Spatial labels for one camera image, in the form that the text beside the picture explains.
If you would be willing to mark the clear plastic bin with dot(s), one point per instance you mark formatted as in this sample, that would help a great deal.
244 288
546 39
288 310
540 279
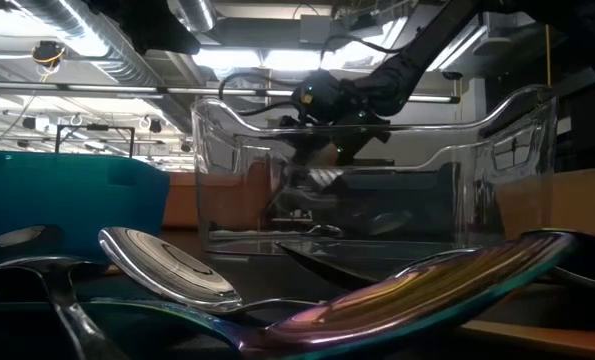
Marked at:
207 150

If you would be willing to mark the dark polished metal spoon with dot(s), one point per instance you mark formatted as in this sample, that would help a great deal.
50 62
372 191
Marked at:
72 310
592 260
327 270

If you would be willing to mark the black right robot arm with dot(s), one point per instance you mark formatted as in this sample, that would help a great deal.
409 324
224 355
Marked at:
412 65

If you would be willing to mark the yellow sticker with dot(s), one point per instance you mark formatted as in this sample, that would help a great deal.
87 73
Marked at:
306 98

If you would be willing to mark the long ceiling light bar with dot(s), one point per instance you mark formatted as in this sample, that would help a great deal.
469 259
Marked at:
117 88

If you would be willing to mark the grey ceiling ventilation box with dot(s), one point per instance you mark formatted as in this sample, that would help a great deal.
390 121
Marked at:
317 32

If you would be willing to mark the large orange plastic bin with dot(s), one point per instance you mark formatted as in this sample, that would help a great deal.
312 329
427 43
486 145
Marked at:
179 200

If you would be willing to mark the iridescent rainbow spoon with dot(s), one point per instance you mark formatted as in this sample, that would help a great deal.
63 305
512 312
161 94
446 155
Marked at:
427 300

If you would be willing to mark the small teal plastic bin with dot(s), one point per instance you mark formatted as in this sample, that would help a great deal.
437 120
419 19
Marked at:
77 200

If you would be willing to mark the small orange plastic bin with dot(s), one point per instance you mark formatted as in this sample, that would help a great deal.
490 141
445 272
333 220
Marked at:
587 200

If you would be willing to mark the small silver spiral duct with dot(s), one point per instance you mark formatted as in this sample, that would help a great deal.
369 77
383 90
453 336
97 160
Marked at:
192 15

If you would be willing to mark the large silver spiral duct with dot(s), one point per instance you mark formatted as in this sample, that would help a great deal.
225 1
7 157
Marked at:
122 65

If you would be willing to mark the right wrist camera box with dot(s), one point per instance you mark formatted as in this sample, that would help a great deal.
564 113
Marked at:
319 97

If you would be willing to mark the black metal frame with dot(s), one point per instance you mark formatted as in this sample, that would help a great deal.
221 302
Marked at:
94 127

